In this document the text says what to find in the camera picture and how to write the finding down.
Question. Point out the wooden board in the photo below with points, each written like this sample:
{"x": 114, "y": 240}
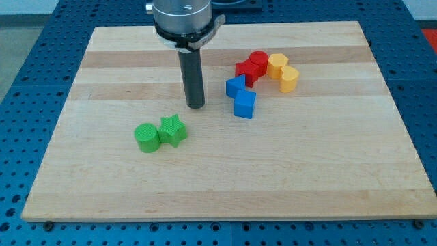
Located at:
{"x": 334, "y": 148}

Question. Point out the red cylinder block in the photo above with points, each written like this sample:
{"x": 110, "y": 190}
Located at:
{"x": 259, "y": 58}

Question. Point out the yellow hexagon block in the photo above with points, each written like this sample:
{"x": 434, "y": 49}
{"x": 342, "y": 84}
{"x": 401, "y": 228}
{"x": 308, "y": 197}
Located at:
{"x": 275, "y": 63}

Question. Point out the red star block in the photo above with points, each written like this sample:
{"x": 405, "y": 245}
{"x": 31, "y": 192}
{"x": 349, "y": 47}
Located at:
{"x": 250, "y": 70}

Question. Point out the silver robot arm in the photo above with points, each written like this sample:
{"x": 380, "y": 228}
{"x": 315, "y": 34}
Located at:
{"x": 184, "y": 25}

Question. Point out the blue cube block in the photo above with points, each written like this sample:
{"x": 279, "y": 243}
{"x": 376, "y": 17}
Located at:
{"x": 244, "y": 104}

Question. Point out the green star block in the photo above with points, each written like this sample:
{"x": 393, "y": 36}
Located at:
{"x": 172, "y": 130}

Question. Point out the black cylindrical pointer rod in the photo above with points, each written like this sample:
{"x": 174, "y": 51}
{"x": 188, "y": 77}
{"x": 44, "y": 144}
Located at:
{"x": 192, "y": 78}

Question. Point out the green cylinder block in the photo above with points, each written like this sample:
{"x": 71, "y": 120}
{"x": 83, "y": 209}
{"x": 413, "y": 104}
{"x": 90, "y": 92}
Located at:
{"x": 147, "y": 138}

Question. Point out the yellow heart block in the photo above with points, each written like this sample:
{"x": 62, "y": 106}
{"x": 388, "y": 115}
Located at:
{"x": 288, "y": 79}

